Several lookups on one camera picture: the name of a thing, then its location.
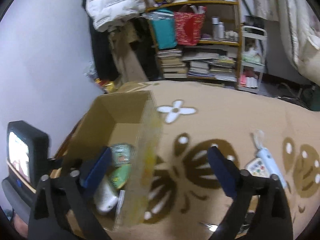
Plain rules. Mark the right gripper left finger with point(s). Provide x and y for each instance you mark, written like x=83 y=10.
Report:
x=60 y=211

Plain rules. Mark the small white charger block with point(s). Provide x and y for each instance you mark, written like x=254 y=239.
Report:
x=105 y=197

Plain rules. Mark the white remote control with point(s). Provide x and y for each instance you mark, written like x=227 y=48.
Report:
x=257 y=168

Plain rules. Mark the light blue power bank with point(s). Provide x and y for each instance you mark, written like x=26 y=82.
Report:
x=265 y=155

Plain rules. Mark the white box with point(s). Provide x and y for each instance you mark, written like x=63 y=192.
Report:
x=119 y=206

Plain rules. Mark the yellow oval case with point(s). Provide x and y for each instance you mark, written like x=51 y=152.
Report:
x=119 y=176

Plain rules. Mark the round tin keychain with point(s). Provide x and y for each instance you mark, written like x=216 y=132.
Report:
x=121 y=154

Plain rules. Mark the beige patterned blanket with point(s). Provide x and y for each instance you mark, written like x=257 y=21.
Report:
x=184 y=192

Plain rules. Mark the plastic bag of snacks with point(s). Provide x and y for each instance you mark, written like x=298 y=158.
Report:
x=106 y=86

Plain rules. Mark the open cardboard box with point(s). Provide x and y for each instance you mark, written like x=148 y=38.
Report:
x=116 y=118

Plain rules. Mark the black coat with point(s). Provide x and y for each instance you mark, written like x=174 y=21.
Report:
x=102 y=55

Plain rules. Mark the white puffer jacket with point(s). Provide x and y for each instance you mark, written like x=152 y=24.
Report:
x=109 y=14

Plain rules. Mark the stack of books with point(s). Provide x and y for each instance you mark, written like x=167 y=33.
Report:
x=171 y=64

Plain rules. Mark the white rolling cart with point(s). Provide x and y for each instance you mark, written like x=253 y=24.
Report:
x=253 y=58

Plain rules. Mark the teal bag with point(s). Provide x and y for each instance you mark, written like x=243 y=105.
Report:
x=163 y=24

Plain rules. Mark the wooden bookshelf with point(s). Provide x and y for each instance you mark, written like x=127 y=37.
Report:
x=216 y=57

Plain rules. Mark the red gift bag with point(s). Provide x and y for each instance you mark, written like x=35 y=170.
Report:
x=188 y=24

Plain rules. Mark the beige floral curtain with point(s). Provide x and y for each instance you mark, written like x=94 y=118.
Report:
x=262 y=0

